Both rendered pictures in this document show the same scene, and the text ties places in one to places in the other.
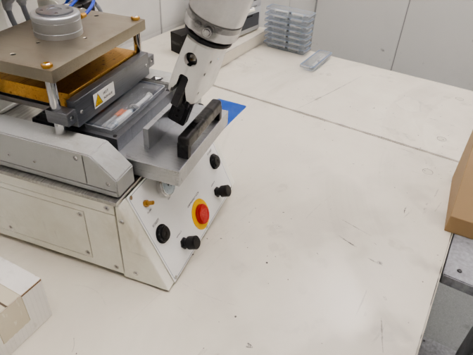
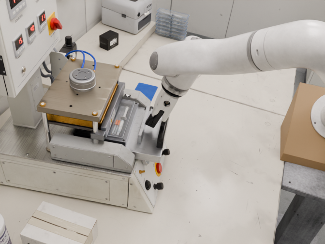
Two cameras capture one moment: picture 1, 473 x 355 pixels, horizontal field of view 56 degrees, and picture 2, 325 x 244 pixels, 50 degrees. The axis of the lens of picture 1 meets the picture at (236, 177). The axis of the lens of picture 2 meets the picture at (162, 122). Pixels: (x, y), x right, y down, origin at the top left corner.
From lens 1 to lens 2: 0.49 m
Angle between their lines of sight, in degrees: 12
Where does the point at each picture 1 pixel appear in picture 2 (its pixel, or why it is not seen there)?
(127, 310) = (134, 226)
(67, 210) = (98, 180)
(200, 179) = not seen: hidden behind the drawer
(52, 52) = (90, 101)
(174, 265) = (153, 199)
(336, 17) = not seen: outside the picture
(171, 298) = (155, 217)
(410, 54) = (240, 18)
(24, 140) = (79, 149)
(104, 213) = (122, 180)
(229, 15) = (188, 85)
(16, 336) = not seen: outside the picture
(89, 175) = (115, 164)
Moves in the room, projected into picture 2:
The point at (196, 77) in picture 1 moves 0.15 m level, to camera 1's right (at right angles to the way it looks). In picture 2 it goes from (169, 111) to (217, 109)
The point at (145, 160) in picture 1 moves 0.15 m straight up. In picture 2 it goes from (140, 151) to (144, 114)
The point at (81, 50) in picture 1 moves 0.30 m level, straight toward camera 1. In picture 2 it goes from (103, 98) to (152, 169)
